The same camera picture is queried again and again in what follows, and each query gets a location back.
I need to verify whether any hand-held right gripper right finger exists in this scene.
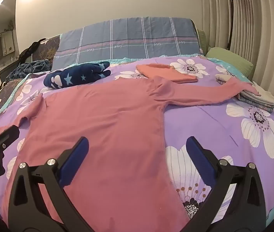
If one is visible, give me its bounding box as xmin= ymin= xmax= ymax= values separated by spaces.
xmin=183 ymin=136 xmax=266 ymax=232

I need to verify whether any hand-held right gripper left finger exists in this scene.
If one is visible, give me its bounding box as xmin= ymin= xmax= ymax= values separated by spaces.
xmin=8 ymin=136 xmax=89 ymax=232

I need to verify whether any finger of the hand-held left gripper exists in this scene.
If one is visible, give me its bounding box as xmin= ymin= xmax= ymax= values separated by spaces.
xmin=0 ymin=126 xmax=20 ymax=148

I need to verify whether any pink long-sleeve shirt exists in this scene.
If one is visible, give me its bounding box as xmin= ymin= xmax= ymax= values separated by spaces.
xmin=0 ymin=76 xmax=260 ymax=232

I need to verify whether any stack of folded light clothes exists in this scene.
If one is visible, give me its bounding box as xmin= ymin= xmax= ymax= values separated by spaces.
xmin=237 ymin=90 xmax=274 ymax=113

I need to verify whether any purple floral bedsheet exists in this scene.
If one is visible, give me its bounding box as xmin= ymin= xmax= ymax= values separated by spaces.
xmin=0 ymin=55 xmax=274 ymax=232

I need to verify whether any dark teal fleece blanket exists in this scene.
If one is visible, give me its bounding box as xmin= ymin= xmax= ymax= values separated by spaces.
xmin=5 ymin=59 xmax=53 ymax=83

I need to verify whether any navy star-print fleece garment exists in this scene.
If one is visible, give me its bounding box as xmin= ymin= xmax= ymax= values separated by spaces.
xmin=43 ymin=61 xmax=111 ymax=89

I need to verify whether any cream folded garment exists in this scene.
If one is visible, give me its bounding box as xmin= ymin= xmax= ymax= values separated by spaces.
xmin=215 ymin=74 xmax=236 ymax=85

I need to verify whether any folded salmon garment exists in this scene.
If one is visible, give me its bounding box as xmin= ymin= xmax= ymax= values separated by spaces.
xmin=136 ymin=63 xmax=199 ymax=83

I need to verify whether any white folded garment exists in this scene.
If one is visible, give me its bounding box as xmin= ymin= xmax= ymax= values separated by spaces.
xmin=252 ymin=81 xmax=274 ymax=104

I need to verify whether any dark brown floral quilt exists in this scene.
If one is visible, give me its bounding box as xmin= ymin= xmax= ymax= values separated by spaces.
xmin=0 ymin=35 xmax=62 ymax=126

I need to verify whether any green pillow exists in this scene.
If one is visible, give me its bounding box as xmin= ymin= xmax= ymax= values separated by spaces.
xmin=206 ymin=47 xmax=254 ymax=78

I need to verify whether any grey plaid pillow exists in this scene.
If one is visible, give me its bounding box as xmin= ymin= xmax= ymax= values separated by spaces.
xmin=52 ymin=17 xmax=204 ymax=72

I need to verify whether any beige pleated curtain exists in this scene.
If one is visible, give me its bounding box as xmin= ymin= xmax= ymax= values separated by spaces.
xmin=200 ymin=0 xmax=274 ymax=126

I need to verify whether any arched wall mirror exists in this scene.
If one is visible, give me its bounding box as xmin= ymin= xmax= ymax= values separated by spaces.
xmin=0 ymin=0 xmax=19 ymax=70

